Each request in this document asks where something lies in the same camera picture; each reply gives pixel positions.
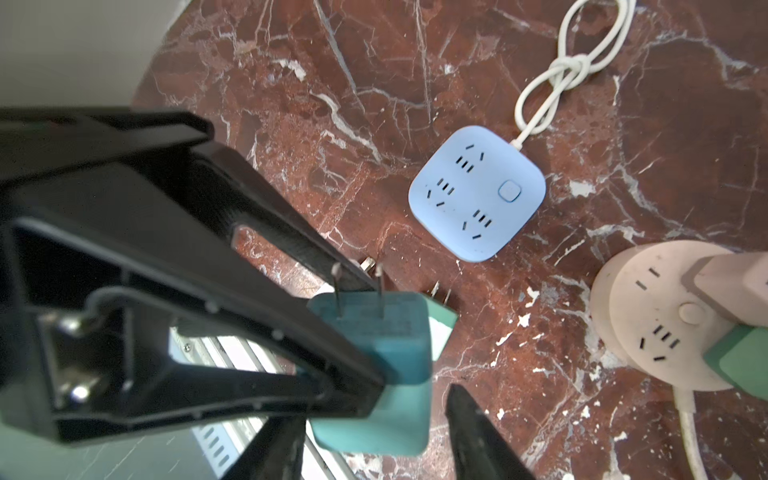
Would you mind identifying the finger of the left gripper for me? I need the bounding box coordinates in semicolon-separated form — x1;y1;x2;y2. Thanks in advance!
1;107;376;292
1;163;384;445

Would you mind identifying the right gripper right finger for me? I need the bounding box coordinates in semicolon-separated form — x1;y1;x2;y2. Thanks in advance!
445;384;534;480

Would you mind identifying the white power strip cable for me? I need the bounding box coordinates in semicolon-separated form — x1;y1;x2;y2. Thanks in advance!
509;0;637;151

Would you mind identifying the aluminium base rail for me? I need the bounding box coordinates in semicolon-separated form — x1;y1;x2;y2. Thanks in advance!
169;329;354;479

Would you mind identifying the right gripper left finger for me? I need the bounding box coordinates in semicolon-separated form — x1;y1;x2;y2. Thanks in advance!
221;416;307;480

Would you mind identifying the light green plug adapter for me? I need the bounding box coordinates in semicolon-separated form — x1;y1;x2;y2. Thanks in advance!
425;281;459;362

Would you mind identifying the blue square power strip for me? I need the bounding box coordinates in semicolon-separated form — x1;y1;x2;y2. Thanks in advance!
408;125;546;263

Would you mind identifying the pink round power strip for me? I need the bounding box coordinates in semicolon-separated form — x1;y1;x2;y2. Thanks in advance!
589;240;738;392

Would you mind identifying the pink plug adapter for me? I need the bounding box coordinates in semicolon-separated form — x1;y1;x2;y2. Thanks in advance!
682;252;767;328

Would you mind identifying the teal plug adapter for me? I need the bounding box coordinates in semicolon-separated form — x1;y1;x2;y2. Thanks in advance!
309;263;433;457

